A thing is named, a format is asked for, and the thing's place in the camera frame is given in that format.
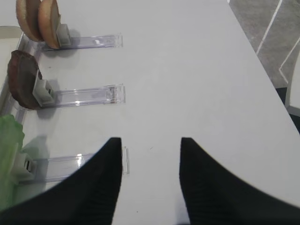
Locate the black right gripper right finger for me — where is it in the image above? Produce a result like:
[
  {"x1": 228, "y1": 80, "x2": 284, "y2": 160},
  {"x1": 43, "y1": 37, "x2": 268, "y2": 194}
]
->
[{"x1": 180, "y1": 137, "x2": 300, "y2": 225}]

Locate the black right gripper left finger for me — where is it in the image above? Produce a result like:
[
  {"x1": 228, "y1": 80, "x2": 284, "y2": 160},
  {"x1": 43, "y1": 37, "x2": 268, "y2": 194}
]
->
[{"x1": 0, "y1": 137, "x2": 122, "y2": 225}]

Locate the grey lettuce support clip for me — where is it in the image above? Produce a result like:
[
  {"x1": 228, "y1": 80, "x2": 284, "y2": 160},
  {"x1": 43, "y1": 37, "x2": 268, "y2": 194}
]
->
[{"x1": 9, "y1": 152, "x2": 37, "y2": 184}]

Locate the upright green lettuce leaf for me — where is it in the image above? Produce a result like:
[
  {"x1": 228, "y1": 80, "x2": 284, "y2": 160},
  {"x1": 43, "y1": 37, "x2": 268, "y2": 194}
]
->
[{"x1": 0, "y1": 114, "x2": 24, "y2": 210}]

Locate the upright brown meat patty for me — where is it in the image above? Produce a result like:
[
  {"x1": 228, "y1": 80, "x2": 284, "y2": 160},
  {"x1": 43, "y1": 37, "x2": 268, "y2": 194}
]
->
[{"x1": 9, "y1": 50, "x2": 42, "y2": 110}]

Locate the grey patty support clip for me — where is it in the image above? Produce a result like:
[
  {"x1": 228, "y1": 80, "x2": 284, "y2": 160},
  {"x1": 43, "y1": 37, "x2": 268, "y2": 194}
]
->
[{"x1": 32, "y1": 78, "x2": 54, "y2": 107}]

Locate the grey bun support clip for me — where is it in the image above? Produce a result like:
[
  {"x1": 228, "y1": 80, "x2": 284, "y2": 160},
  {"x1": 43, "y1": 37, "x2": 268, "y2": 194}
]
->
[{"x1": 56, "y1": 23, "x2": 71, "y2": 46}]

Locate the plain bun slice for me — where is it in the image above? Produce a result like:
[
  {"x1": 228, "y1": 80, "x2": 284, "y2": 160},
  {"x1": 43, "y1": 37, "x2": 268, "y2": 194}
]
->
[{"x1": 38, "y1": 0, "x2": 60, "y2": 49}]

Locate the sesame top bun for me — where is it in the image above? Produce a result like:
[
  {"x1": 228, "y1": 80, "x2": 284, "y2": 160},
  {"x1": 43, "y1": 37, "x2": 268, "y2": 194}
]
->
[{"x1": 15, "y1": 0, "x2": 44, "y2": 42}]

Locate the clear lettuce holder rail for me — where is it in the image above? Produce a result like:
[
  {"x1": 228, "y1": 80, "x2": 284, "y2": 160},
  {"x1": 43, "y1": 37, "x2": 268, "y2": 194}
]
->
[{"x1": 27, "y1": 147, "x2": 129, "y2": 184}]

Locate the clear patty holder rail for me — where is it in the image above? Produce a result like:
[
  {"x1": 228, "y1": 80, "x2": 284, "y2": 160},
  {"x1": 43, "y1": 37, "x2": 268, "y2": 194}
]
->
[{"x1": 42, "y1": 84, "x2": 126, "y2": 108}]

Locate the clear right bun holder rail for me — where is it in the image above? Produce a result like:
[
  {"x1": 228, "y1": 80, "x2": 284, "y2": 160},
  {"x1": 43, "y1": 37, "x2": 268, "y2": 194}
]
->
[{"x1": 40, "y1": 33, "x2": 123, "y2": 51}]

